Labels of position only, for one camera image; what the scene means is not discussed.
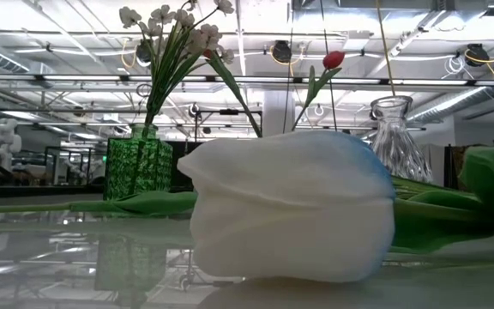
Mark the black metal frame stand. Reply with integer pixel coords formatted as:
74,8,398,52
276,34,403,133
193,108,264,141

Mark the white robot figure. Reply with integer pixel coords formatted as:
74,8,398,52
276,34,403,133
0,118,23,173

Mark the black table frame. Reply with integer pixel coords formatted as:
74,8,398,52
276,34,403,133
0,184,105,201

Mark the green square glass vase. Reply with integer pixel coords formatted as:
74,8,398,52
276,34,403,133
103,123,174,203

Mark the black hanging cable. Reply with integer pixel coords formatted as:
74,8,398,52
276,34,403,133
318,0,338,132
282,0,295,135

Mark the black partition panel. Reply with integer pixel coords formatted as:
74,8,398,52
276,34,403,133
172,140,206,186

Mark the patterned cloth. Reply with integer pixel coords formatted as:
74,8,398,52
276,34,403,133
449,144,467,190

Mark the white column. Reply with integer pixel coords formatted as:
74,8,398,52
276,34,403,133
262,88,296,137

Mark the black ceiling cable reel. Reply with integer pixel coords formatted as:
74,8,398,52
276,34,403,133
271,39,293,64
464,42,491,68
135,38,156,65

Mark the clear ribbed glass vase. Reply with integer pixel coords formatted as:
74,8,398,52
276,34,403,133
369,94,435,185

